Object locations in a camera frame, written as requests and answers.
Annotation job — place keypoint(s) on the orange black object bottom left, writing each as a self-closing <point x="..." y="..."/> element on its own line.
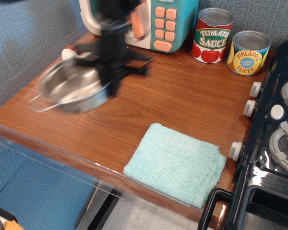
<point x="8" y="221"/>

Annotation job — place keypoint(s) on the tomato sauce can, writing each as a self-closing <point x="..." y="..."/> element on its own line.
<point x="212" y="32"/>

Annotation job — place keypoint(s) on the light blue folded cloth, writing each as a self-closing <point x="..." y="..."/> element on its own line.
<point x="182" y="167"/>

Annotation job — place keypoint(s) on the black toy stove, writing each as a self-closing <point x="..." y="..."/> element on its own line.
<point x="259" y="200"/>

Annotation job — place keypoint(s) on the toy microwave teal and cream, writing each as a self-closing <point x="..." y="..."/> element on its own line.
<point x="159" y="25"/>

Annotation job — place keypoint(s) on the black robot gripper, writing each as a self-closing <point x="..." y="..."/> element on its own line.
<point x="114" y="53"/>

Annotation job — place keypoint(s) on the small stainless steel pot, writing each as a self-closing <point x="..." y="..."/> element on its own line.
<point x="73" y="85"/>

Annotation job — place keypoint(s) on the pineapple slices can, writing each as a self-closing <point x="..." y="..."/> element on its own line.
<point x="248" y="52"/>

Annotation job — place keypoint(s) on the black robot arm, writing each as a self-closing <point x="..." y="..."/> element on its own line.
<point x="114" y="13"/>

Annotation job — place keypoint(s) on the plush white brown mushroom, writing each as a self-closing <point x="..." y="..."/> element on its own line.
<point x="69" y="52"/>

